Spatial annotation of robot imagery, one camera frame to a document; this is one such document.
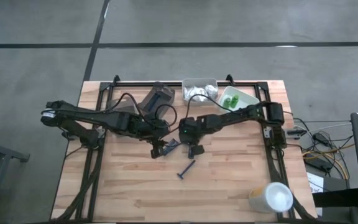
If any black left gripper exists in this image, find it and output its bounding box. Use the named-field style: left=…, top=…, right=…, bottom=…
left=126, top=113, right=171, bottom=160

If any black power adapter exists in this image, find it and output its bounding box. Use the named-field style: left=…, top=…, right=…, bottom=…
left=305, top=157, right=334, bottom=172

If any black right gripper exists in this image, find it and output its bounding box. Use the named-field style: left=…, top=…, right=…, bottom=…
left=178, top=116, right=213, bottom=156

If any yellow white wipes canister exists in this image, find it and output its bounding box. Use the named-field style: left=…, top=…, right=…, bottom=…
left=248, top=182, right=294, bottom=214

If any clear bag of cotton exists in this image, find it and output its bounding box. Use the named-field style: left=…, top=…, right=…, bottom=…
left=183, top=86, right=200, bottom=102
left=196, top=88, right=210, bottom=103
left=205, top=83, right=219, bottom=98

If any grey translucent plastic bin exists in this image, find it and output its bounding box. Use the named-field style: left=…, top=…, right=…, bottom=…
left=140, top=81, right=177, bottom=114
left=106, top=98, right=138, bottom=115

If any white paper sheet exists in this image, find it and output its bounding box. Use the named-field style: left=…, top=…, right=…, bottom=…
left=306, top=172, right=324, bottom=194

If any white plastic bin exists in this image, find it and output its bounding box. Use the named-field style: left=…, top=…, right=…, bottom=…
left=181, top=77, right=219, bottom=106
left=218, top=85, right=260, bottom=113

